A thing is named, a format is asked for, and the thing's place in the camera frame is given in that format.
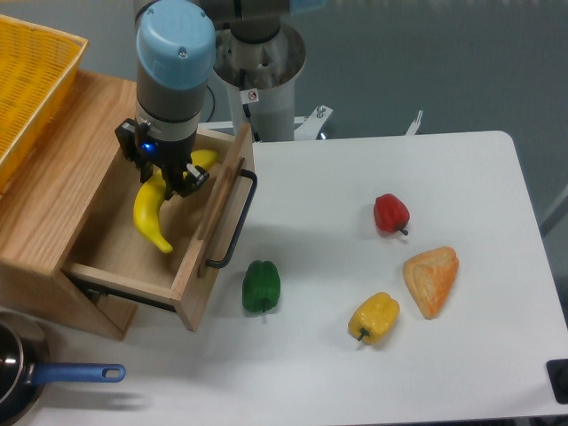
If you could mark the black object at table edge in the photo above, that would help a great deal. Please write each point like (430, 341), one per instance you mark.
(557, 370)

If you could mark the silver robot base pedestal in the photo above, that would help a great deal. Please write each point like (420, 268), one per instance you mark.
(258, 62)

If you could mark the yellow toy banana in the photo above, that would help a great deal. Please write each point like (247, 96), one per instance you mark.
(150, 197)

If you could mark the orange toy bread slice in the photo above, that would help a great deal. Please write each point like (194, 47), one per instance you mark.
(429, 277)

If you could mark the yellow plastic basket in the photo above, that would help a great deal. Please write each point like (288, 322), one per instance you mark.
(38, 67)

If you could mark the green toy bell pepper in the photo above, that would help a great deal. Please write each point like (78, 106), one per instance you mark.
(260, 287)

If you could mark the red toy bell pepper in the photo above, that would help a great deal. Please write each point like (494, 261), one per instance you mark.
(391, 214)

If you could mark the blue handled black saucepan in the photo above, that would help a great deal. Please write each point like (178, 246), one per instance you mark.
(26, 367)

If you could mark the open wooden top drawer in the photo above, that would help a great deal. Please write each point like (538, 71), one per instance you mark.
(112, 259)

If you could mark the yellow toy bell pepper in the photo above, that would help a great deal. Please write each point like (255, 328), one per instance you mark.
(374, 319)

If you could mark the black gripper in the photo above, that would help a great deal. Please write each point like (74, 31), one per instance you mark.
(141, 145)

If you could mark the wooden drawer cabinet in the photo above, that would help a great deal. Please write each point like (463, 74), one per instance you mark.
(48, 202)

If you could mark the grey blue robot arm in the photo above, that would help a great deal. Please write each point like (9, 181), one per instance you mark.
(182, 44)

